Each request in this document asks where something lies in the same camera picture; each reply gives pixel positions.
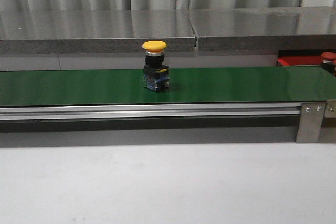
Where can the green conveyor belt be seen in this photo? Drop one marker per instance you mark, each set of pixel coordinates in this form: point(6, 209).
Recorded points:
point(187, 85)

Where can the steel end bracket plate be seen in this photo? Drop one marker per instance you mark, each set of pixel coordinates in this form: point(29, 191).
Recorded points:
point(330, 111)

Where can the right grey stone shelf slab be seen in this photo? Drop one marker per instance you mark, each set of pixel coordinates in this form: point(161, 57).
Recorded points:
point(269, 29)

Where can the grey stone shelf slab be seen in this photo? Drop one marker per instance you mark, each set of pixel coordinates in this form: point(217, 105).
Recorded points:
point(100, 31)
point(269, 29)

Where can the steel conveyor support bracket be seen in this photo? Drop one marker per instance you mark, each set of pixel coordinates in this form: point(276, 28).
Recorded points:
point(311, 117)

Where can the red mushroom push button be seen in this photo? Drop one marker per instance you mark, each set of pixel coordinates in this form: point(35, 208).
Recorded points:
point(327, 61)

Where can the red plastic tray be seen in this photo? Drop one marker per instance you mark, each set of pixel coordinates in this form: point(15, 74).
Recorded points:
point(299, 61)

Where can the left grey stone shelf slab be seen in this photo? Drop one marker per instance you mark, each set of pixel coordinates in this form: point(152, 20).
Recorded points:
point(100, 31)

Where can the aluminium conveyor side rail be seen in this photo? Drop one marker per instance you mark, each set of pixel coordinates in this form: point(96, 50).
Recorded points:
point(148, 111)

